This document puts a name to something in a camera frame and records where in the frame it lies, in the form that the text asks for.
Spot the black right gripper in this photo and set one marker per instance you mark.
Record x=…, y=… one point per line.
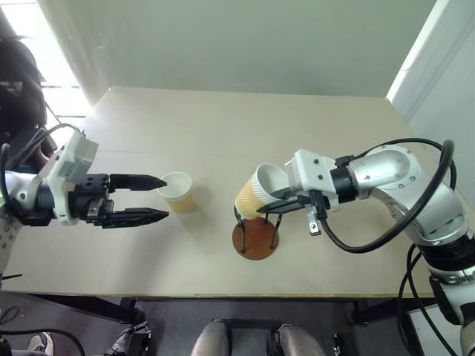
x=318, y=205

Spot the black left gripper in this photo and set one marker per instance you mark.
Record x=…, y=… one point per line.
x=89, y=198

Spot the ribbed yellow paper cup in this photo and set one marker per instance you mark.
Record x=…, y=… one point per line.
x=252, y=196

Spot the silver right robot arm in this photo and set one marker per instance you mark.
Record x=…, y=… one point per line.
x=389, y=168

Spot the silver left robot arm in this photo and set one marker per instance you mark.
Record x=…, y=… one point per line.
x=19, y=190

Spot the smooth yellow paper cup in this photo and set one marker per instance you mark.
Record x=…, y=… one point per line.
x=180, y=194

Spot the brown round cup holder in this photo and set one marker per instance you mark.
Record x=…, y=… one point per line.
x=256, y=241

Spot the black clamp stand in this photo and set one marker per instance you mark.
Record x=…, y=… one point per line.
x=135, y=337

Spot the grey rounded robot leg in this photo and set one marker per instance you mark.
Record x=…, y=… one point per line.
x=300, y=343
x=209, y=341

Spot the white sneaker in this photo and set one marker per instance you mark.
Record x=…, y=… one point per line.
x=41, y=343

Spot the white floor box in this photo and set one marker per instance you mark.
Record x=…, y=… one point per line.
x=430, y=333

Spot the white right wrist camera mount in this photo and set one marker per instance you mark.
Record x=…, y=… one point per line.
x=313, y=174

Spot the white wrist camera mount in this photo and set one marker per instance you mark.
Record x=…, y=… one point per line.
x=313, y=174
x=70, y=159

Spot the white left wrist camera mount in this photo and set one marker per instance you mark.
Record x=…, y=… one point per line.
x=70, y=159

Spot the black table frame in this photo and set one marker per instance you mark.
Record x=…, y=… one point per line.
x=92, y=306

